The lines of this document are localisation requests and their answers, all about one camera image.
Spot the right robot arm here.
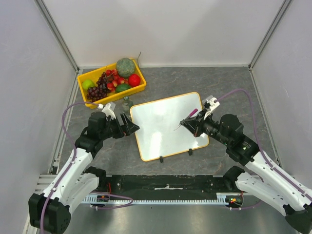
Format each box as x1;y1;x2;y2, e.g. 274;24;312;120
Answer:
180;110;312;234

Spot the red apple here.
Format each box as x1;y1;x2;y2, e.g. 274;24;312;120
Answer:
128;74;141;87

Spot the small glass bottle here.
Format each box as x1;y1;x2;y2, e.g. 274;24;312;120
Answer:
122;96;134;119

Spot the green apple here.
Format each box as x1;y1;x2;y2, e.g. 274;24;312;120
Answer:
82;79;95;91

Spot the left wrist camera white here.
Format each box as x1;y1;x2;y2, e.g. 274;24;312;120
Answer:
97;102;116;119

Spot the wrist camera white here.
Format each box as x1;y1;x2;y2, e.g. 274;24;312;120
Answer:
202;96;220;120
97;102;116;119

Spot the purple grape bunch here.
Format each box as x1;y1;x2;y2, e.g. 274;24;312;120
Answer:
86;73;110;102

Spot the purple cable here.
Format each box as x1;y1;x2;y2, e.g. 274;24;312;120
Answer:
215;88;312;210
39;101;134;230

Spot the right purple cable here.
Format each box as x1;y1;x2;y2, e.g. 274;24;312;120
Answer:
215;88;312;210

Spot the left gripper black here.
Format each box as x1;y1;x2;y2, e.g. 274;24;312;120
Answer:
99;113;139;140

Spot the white whiteboard orange frame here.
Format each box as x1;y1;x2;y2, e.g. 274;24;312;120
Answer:
130;92;209;162

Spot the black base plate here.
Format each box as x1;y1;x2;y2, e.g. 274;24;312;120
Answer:
96;175;240;201

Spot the green melon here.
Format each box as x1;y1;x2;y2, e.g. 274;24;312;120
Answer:
116;58;136;78

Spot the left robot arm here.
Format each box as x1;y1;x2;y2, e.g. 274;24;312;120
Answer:
28;111;140;234

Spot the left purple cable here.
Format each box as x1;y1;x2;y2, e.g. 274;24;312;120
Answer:
39;101;134;230

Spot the light blue cable duct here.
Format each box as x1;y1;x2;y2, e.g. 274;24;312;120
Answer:
81;194;229;205

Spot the pink marker cap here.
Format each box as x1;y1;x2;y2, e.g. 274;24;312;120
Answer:
188;109;198;118

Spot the yellow plastic bin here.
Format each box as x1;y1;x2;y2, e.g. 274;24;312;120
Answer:
77;58;146;109

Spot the green mango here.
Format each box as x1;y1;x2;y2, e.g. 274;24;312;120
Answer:
115;83;131;93

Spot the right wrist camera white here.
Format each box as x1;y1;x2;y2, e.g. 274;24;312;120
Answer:
202;96;220;120

